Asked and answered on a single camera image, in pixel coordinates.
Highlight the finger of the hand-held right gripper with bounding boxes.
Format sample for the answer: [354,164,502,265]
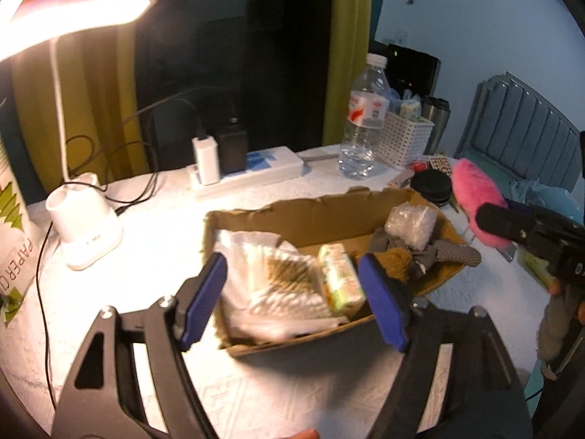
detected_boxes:
[475,202,540,251]

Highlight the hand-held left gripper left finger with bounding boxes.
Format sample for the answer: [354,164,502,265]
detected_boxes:
[50,252,229,439]

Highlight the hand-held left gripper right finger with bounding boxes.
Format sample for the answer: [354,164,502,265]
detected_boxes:
[359,251,535,439]

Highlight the brown plush toy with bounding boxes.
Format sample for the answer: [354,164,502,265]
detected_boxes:
[383,248,416,285]

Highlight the pink plush toy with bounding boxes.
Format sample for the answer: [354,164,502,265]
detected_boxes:
[452,158,509,248]

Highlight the small green white carton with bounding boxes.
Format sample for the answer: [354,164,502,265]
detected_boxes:
[317,243,367,317]

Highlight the grey knit glove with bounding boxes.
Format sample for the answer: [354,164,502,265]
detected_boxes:
[368,229,482,281]

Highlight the white paper towel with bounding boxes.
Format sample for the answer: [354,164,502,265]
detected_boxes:
[214,229,344,340]

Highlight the clear bubble wrap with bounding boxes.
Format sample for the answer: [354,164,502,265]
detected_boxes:
[384,203,438,251]

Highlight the clear bag of cotton swabs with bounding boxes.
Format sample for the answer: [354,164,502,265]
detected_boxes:
[253,256,331,317]

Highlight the brown cardboard box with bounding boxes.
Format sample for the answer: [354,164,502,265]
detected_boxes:
[201,187,469,358]

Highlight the person's right hand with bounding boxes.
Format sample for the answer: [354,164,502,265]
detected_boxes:
[547,278,585,326]

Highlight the light blue bedding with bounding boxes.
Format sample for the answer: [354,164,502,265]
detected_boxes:
[509,177,585,226]

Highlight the black round case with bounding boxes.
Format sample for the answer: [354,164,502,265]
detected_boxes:
[410,169,453,207]

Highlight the dotted sticker sheet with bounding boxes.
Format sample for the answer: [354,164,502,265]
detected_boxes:
[425,155,458,177]

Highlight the grey padded chair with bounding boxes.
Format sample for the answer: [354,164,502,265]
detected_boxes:
[454,72,584,194]

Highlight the steel thermos cup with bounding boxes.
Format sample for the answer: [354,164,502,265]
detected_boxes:
[420,96,452,156]

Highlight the white woven basket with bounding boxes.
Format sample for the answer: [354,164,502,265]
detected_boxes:
[376,110,435,170]

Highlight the white charger plug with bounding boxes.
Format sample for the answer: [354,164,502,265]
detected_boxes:
[192,135,221,186]

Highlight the white desk lamp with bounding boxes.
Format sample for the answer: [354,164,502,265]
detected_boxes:
[0,0,158,271]

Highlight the packets in basket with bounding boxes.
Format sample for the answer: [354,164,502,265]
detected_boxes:
[388,88,423,122]

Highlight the black charger plug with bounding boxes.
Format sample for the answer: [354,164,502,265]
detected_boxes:
[215,130,248,177]

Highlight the white power strip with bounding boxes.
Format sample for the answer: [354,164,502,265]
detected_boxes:
[189,146,305,198]

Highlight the clear water bottle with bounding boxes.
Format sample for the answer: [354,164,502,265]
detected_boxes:
[337,53,390,180]

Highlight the black monitor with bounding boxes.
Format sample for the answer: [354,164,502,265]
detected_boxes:
[368,43,442,102]

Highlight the white paper cup pack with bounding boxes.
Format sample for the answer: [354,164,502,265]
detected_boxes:
[0,137,38,327]

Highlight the yellow curtain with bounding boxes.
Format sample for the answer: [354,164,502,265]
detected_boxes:
[321,0,374,148]
[13,18,139,193]

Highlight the teal curtain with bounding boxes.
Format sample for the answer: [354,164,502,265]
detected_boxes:
[368,0,389,44]

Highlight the dark glass window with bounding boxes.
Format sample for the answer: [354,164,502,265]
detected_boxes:
[128,0,336,179]

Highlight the black lamp cable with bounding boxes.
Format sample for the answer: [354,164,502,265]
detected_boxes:
[35,135,158,410]

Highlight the black charger cable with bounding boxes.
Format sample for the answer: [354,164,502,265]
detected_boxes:
[122,95,205,140]

